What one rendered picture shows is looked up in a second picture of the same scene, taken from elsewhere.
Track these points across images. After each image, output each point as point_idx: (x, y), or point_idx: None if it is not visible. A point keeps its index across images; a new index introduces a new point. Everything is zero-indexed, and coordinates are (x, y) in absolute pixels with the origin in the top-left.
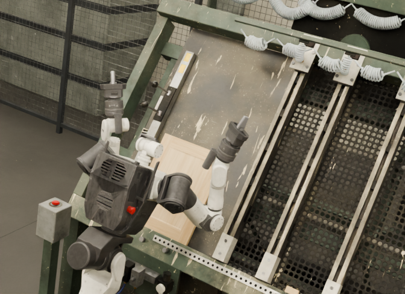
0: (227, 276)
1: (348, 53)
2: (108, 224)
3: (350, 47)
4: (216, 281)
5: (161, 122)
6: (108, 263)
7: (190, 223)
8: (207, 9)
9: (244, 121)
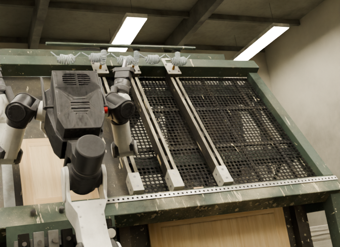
0: (154, 199)
1: (135, 49)
2: (93, 124)
3: (135, 44)
4: (149, 206)
5: None
6: (101, 168)
7: None
8: (2, 56)
9: (126, 63)
